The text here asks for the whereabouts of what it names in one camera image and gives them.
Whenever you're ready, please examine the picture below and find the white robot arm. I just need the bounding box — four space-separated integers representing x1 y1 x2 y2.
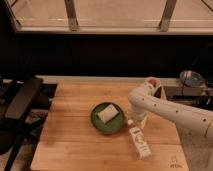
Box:
128 83 213 140

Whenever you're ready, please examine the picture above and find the green bowl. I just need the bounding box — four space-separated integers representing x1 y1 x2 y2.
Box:
90 102 125 135

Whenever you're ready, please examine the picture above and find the round grey dish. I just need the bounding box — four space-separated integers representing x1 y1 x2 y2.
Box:
180 70 203 87

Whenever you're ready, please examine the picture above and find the white plastic bottle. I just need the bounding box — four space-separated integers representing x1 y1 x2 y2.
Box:
127 119 151 159

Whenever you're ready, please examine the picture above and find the white sponge block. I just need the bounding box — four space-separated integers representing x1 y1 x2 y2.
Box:
97 104 119 123

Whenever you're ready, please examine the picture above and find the black office chair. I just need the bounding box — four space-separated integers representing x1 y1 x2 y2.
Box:
0 77 43 171

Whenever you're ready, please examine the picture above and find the white cup with red object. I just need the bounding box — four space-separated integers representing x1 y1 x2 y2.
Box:
146 77 162 98

